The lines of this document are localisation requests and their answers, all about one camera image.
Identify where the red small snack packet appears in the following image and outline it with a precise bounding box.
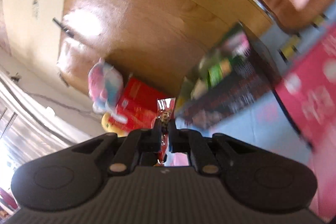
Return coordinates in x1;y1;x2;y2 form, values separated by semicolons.
156;98;175;166

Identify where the wooden board headboard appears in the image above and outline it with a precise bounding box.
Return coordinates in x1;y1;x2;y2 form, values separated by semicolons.
58;0;272;96

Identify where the red gift box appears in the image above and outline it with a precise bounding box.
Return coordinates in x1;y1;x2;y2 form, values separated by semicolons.
110;77;169;133

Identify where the black sheep print box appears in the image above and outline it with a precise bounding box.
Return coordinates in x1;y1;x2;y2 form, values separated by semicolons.
174;22;281;130

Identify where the peppa pig bed sheet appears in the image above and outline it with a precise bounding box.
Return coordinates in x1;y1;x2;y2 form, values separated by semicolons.
167;0;336;222

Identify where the yellow duck plush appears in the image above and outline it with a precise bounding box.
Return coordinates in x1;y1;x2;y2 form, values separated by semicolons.
101;113;129;137

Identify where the pink blue plush toy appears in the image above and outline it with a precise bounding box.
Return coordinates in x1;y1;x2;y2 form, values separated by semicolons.
88;59;123;113

